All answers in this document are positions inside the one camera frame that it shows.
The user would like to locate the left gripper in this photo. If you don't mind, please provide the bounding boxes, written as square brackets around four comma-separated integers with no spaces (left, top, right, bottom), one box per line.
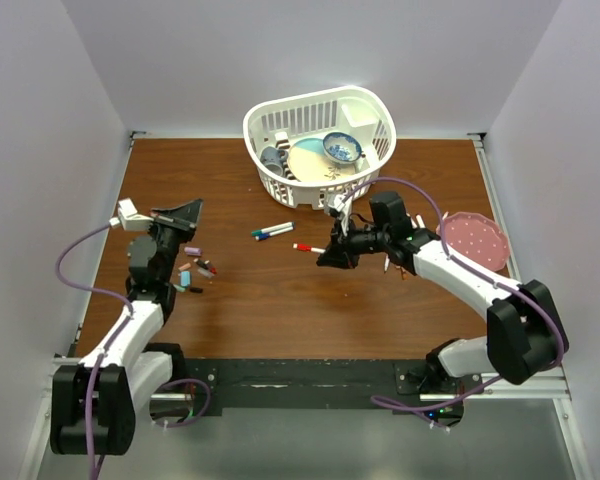
[144,199,203,283]

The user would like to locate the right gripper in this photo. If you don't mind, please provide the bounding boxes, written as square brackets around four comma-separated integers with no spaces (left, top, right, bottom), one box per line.
[317,216,389,271]

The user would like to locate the red marker pen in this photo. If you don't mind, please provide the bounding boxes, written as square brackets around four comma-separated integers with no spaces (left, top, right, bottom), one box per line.
[293,243,325,254]

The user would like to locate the clear red pen cap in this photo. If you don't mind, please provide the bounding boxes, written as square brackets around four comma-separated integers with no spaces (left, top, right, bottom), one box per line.
[197,267,214,279]

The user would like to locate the blue highlighter cap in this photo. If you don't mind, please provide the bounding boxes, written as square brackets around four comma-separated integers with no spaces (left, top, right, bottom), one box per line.
[179,271,191,288]

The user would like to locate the green marker pen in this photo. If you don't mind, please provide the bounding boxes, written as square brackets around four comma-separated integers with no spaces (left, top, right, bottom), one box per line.
[250,221,295,237]

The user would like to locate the blue marker pen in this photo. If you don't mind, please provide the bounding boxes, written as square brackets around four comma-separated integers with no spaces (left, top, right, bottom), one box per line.
[254,226,294,241]

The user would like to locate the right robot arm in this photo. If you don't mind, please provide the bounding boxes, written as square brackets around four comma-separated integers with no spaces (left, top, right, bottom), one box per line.
[317,191,569,393]

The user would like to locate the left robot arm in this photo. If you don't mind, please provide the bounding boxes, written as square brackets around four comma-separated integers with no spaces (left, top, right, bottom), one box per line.
[49,198,204,458]

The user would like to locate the cream and blue plate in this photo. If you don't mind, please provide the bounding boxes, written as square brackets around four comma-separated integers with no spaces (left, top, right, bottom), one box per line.
[289,138,356,183]

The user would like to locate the blue patterned bowl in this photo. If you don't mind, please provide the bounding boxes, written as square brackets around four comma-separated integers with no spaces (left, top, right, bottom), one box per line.
[322,132,362,165]

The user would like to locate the white plastic basket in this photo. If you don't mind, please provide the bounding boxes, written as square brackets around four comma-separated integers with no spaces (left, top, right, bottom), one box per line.
[242,85,397,210]

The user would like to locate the grey mug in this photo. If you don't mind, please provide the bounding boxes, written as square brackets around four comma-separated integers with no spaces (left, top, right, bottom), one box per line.
[260,146,289,176]

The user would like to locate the striped cup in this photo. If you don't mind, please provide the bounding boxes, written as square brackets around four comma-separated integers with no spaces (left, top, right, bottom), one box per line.
[274,131,296,180]

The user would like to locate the pink dotted plate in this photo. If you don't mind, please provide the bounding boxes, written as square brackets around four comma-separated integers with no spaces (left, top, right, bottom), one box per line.
[436,212,510,272]

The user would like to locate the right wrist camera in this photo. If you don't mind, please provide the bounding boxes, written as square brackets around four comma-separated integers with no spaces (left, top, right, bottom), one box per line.
[324,193,352,235]

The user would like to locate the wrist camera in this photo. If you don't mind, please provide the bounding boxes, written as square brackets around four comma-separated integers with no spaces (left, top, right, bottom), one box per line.
[324,193,352,235]
[109,198,152,232]

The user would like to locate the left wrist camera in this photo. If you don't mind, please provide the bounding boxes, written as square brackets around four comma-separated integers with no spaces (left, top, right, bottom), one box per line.
[109,198,152,232]

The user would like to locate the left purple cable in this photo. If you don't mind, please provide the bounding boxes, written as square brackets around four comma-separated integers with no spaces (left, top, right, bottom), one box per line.
[54,222,136,479]

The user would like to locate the purple cable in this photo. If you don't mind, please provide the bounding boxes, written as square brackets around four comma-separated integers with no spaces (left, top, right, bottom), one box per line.
[54,222,136,479]
[339,177,569,416]

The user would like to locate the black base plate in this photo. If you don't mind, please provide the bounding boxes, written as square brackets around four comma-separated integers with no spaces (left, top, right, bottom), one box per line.
[186,358,481,416]

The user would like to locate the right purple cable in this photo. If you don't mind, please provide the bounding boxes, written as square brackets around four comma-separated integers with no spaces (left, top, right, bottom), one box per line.
[339,177,569,416]

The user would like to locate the aluminium frame rail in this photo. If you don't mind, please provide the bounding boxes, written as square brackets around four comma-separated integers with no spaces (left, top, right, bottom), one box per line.
[482,367,571,400]

